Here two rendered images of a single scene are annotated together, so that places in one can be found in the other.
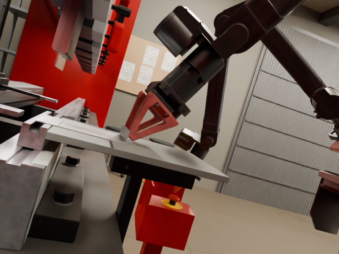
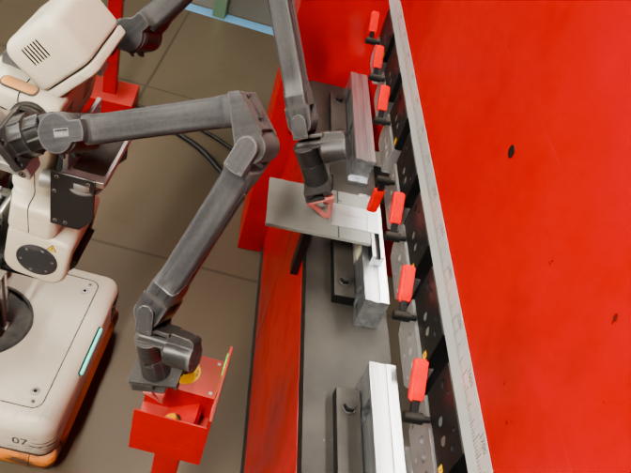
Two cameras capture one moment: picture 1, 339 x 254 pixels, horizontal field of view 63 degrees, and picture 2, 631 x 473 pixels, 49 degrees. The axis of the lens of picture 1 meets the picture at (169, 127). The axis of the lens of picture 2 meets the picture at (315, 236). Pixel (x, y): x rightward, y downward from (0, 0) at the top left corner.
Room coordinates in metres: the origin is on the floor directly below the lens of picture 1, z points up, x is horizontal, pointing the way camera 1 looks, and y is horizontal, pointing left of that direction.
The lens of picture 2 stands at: (1.81, 0.16, 2.09)
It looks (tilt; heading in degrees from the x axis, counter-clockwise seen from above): 41 degrees down; 184
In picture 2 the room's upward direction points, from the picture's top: 20 degrees clockwise
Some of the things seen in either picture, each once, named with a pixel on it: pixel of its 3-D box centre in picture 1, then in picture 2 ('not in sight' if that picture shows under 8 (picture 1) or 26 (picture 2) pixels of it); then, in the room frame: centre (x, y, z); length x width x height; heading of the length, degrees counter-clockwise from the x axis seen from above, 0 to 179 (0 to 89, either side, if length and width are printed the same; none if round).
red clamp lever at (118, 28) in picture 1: (115, 28); (379, 194); (0.58, 0.17, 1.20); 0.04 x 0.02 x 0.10; 107
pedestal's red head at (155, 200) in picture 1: (164, 206); (181, 396); (0.95, -0.07, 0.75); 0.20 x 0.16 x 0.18; 10
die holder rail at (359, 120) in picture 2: not in sight; (358, 125); (-0.11, 0.02, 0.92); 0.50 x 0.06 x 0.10; 17
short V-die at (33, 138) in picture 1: (44, 126); (374, 233); (0.44, 0.19, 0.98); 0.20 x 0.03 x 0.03; 17
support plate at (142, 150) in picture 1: (136, 147); (318, 210); (0.46, 0.04, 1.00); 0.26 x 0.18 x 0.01; 107
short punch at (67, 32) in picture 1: (67, 38); not in sight; (0.41, 0.18, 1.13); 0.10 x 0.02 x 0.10; 17
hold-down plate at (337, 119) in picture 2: not in sight; (337, 120); (-0.14, -0.05, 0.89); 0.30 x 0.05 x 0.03; 17
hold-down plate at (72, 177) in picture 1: (65, 187); (342, 257); (0.47, 0.14, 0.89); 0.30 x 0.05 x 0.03; 17
